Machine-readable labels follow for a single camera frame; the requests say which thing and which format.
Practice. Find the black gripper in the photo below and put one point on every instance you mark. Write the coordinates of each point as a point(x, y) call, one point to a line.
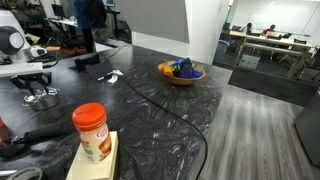
point(31, 79)

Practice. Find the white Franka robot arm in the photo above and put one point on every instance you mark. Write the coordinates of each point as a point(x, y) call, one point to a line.
point(6, 18)

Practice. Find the silver pot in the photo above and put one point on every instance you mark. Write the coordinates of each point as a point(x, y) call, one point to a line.
point(43, 105)

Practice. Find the black pop-up outlet box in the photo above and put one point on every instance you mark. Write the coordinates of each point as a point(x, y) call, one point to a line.
point(87, 62)

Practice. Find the white paper tag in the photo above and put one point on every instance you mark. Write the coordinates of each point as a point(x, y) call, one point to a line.
point(113, 79)

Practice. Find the creamer bottle with white label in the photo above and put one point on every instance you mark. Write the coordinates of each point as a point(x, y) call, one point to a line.
point(95, 140)

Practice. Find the black computer monitor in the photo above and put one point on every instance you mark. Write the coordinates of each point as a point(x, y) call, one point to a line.
point(58, 10)

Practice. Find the black tape roll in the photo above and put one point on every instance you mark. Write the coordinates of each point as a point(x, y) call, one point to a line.
point(23, 174)

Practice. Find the light wooden coaster stack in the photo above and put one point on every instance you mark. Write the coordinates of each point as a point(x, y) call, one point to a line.
point(86, 170)

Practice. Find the standing person in dark clothes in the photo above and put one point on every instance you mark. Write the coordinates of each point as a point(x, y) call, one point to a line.
point(95, 13)

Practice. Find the yellow toy block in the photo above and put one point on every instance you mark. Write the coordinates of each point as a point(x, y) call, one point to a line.
point(167, 70)

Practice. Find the small blue toy piece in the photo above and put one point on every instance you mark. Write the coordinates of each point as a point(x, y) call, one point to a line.
point(179, 62)

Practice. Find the brown wooden bowl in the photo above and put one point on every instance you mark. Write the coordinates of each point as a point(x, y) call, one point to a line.
point(181, 81)

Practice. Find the dark navy toy block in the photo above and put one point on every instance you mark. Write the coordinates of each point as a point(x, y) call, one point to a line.
point(187, 64)

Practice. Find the large blue toy block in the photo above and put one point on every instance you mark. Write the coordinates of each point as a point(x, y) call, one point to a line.
point(191, 74)

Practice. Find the blue waste bin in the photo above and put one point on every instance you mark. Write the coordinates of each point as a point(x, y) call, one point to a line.
point(222, 50)

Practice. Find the seated person in dark top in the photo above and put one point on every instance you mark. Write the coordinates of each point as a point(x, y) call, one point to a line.
point(247, 28)

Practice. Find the dark floor mat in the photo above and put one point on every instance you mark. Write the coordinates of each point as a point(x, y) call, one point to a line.
point(266, 85)

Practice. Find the light wooden office table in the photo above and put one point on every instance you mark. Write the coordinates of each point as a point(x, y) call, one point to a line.
point(266, 42)

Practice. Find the seated person in red top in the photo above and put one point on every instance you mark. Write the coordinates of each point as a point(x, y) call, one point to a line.
point(269, 30)

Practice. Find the black cabinet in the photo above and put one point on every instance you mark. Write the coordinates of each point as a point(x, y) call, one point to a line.
point(310, 133)

